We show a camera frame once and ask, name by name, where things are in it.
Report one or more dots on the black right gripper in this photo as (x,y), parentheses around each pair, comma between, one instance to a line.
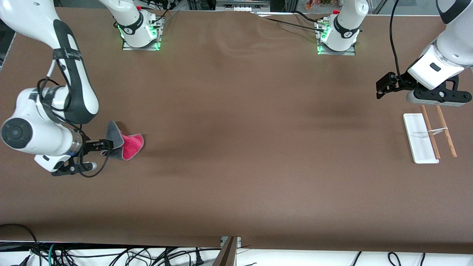
(87,145)

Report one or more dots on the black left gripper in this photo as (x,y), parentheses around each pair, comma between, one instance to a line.
(402,82)

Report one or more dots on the pink and grey microfibre towel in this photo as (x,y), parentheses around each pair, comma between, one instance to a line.
(131,146)

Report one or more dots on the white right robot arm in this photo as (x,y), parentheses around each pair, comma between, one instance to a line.
(29,136)

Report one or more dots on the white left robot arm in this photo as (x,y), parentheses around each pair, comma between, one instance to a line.
(443,55)

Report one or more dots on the wooden chopsticks pair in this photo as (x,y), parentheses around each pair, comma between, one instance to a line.
(419,140)

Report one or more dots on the orange decorative plant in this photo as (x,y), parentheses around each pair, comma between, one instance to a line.
(317,4)

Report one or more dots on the white power strip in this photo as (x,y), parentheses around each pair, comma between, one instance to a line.
(244,9)

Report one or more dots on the brown wooden beam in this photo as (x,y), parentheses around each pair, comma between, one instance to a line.
(227,255)

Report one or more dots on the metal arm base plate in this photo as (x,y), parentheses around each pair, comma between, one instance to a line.
(140,48)
(336,53)

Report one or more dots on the silver metal bracket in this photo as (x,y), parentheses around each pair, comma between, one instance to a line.
(223,242)

